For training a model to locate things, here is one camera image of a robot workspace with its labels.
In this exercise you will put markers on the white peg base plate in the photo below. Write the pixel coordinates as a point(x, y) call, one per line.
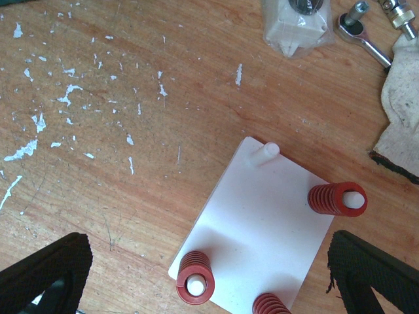
point(257, 228)

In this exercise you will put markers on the white knit work glove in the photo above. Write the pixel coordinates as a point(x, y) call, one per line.
point(397, 147)

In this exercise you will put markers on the silver ratchet wrench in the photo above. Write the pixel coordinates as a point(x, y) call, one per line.
point(351, 30)

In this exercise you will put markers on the large red spring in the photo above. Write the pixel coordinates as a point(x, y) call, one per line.
point(346, 199)
point(268, 303)

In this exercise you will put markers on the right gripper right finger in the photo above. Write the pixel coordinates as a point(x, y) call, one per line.
point(359, 269)

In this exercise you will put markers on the orange black screwdriver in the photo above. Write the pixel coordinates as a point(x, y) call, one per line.
point(401, 16)

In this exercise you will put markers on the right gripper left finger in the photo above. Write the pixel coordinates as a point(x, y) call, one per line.
point(50, 280)

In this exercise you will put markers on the bagged white switch box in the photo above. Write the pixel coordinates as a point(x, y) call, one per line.
point(295, 28)

